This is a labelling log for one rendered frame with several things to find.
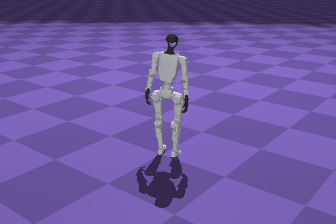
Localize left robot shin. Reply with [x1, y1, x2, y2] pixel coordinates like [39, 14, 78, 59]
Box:
[154, 119, 163, 149]

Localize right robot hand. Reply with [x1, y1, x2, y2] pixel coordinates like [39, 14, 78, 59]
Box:
[182, 95, 189, 113]

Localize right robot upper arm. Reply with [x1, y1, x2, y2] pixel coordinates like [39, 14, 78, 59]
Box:
[178, 55, 187, 81]

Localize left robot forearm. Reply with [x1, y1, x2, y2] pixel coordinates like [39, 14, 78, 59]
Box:
[145, 69, 154, 91]

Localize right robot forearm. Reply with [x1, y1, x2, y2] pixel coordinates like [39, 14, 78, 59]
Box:
[182, 75, 189, 98]

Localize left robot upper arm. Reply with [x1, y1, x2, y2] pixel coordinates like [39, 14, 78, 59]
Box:
[150, 52, 160, 76]

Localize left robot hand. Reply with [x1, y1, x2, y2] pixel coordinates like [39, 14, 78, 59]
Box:
[145, 88, 151, 105]

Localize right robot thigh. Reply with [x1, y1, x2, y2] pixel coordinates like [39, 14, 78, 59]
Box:
[171, 91, 183, 130]

